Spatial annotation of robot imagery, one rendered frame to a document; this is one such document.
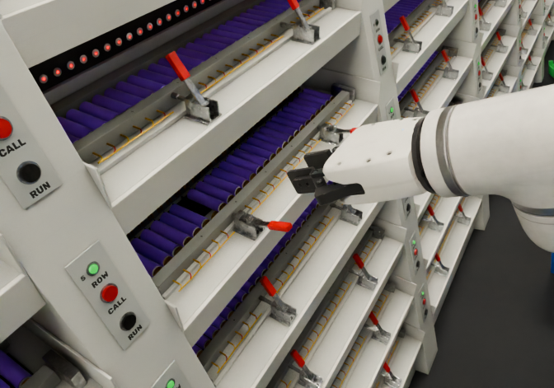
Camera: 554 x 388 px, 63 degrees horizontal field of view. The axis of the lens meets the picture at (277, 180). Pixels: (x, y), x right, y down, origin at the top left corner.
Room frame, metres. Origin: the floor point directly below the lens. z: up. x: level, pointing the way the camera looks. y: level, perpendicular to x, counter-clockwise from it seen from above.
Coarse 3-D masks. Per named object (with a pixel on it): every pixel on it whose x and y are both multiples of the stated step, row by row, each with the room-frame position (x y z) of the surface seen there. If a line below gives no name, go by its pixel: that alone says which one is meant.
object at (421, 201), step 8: (456, 96) 1.40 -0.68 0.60; (464, 96) 1.38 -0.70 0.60; (472, 96) 1.36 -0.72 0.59; (448, 104) 1.38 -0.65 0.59; (456, 104) 1.38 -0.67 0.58; (416, 200) 0.98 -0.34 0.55; (424, 200) 0.98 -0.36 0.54; (416, 208) 0.91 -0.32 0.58; (424, 208) 0.96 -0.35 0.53; (416, 216) 0.91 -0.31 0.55
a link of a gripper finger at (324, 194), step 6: (324, 186) 0.40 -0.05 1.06; (336, 186) 0.39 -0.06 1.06; (342, 186) 0.38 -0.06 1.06; (348, 186) 0.38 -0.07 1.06; (354, 186) 0.38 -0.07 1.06; (360, 186) 0.37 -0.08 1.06; (318, 192) 0.39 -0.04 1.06; (324, 192) 0.39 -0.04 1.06; (330, 192) 0.38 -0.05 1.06; (336, 192) 0.38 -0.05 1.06; (342, 192) 0.38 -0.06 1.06; (348, 192) 0.38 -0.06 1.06; (354, 192) 0.38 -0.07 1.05; (318, 198) 0.39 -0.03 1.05; (324, 198) 0.38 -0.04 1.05; (330, 198) 0.38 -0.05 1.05; (336, 198) 0.38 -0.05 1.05
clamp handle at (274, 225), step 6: (252, 216) 0.55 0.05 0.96; (252, 222) 0.54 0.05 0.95; (258, 222) 0.54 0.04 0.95; (264, 222) 0.53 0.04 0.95; (270, 222) 0.52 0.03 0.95; (276, 222) 0.52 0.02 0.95; (282, 222) 0.51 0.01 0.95; (288, 222) 0.51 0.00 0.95; (270, 228) 0.52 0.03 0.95; (276, 228) 0.51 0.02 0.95; (282, 228) 0.50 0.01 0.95; (288, 228) 0.50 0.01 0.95
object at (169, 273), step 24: (336, 96) 0.85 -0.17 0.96; (312, 120) 0.78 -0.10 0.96; (336, 120) 0.79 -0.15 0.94; (288, 144) 0.71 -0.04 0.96; (264, 168) 0.66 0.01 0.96; (240, 192) 0.61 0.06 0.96; (264, 192) 0.62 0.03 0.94; (216, 216) 0.56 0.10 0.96; (192, 240) 0.53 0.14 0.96; (168, 264) 0.49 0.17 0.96
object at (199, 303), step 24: (336, 72) 0.90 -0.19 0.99; (360, 96) 0.87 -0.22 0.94; (360, 120) 0.80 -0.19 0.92; (240, 144) 0.77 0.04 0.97; (312, 144) 0.74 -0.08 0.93; (288, 192) 0.62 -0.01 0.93; (264, 216) 0.58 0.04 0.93; (288, 216) 0.59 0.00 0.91; (240, 240) 0.54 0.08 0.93; (264, 240) 0.54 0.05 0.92; (216, 264) 0.50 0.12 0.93; (240, 264) 0.49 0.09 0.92; (192, 288) 0.47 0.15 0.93; (216, 288) 0.46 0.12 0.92; (240, 288) 0.50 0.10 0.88; (192, 312) 0.43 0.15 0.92; (216, 312) 0.45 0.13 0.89; (192, 336) 0.42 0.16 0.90
